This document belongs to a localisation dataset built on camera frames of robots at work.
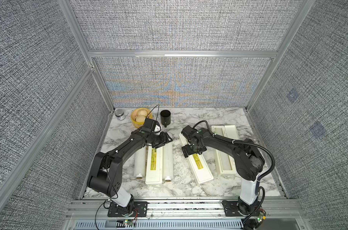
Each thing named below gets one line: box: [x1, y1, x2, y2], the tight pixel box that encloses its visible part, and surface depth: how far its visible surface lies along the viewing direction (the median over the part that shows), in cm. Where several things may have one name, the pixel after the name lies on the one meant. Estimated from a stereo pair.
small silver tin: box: [114, 108, 126, 121], surface depth 112 cm
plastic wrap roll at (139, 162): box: [133, 145, 147, 179], surface depth 87 cm
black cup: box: [160, 109, 172, 128], surface depth 107 cm
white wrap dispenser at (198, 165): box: [178, 132, 214, 185], surface depth 81 cm
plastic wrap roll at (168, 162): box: [162, 141, 174, 183], surface depth 86 cm
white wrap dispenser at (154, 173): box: [145, 144, 164, 184], surface depth 81 cm
